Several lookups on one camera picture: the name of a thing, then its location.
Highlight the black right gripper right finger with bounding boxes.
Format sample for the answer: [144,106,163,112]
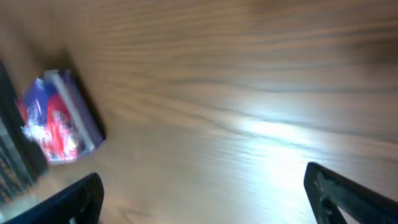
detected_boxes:
[303,162,397,223]

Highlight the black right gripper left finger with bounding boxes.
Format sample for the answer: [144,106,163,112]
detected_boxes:
[6,172,104,224]

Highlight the red purple snack packet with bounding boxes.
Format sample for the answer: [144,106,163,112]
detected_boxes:
[16,70,105,165]

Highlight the grey plastic mesh basket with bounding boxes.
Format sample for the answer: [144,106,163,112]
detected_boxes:
[1,65,47,207]

